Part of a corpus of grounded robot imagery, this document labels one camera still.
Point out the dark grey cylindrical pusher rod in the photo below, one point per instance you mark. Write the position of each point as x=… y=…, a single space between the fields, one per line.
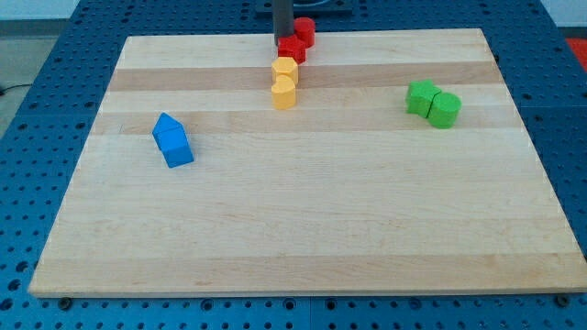
x=282 y=19

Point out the red cylinder block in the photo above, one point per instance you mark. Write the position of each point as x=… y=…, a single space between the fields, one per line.
x=305 y=30

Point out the red star block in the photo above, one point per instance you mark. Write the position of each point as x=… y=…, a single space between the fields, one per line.
x=292 y=47

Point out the green star block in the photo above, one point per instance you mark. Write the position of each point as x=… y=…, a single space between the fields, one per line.
x=420 y=96

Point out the yellow hexagon block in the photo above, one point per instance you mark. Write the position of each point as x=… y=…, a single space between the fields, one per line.
x=286 y=66

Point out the yellow heart block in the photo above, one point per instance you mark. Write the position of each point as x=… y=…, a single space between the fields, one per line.
x=283 y=93

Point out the blue triangle block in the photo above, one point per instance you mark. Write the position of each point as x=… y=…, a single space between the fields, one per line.
x=164 y=127

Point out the blue cube block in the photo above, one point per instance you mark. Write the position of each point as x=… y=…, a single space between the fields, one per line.
x=179 y=156

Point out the green cylinder block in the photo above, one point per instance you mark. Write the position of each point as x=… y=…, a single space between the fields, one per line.
x=444 y=110

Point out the light wooden board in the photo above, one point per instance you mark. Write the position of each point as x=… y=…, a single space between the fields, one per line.
x=343 y=194

